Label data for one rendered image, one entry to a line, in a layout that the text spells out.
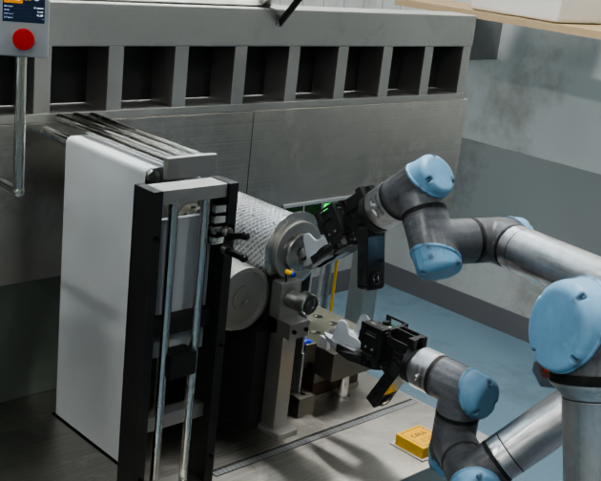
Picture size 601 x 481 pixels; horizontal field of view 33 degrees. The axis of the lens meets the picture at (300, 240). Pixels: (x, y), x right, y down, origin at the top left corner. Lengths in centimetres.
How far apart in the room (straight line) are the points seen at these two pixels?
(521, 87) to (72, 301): 345
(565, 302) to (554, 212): 364
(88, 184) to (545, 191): 343
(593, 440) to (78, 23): 114
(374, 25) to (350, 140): 27
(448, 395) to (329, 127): 84
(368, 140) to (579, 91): 248
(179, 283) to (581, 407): 64
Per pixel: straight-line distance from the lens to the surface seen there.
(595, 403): 131
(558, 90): 488
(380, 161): 250
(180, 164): 162
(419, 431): 199
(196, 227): 157
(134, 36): 196
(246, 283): 183
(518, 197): 501
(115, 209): 169
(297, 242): 185
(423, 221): 161
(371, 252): 174
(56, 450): 187
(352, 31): 234
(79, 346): 186
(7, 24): 147
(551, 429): 164
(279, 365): 189
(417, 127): 258
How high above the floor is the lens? 182
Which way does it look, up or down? 17 degrees down
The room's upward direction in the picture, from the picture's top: 6 degrees clockwise
